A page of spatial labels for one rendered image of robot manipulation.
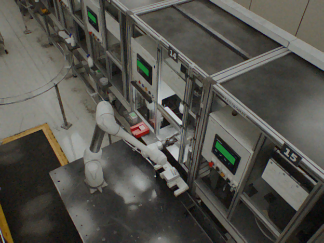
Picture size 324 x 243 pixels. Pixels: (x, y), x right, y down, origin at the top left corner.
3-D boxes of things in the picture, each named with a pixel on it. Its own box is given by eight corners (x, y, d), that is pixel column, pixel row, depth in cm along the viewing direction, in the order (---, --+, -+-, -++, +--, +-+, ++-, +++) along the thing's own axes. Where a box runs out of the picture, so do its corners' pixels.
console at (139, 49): (130, 78, 309) (128, 37, 276) (154, 70, 321) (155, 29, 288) (153, 103, 285) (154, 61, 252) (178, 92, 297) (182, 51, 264)
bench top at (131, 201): (49, 174, 313) (48, 172, 310) (140, 133, 357) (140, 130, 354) (120, 318, 228) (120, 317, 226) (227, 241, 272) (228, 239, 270)
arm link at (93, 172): (87, 188, 292) (84, 175, 276) (85, 172, 304) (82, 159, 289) (104, 185, 295) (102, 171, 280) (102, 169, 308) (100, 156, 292)
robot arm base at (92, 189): (92, 197, 292) (92, 194, 288) (83, 181, 305) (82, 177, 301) (110, 188, 300) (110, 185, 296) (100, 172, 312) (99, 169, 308)
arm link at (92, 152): (83, 170, 301) (81, 153, 315) (99, 170, 307) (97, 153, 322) (98, 113, 253) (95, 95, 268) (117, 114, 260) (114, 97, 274)
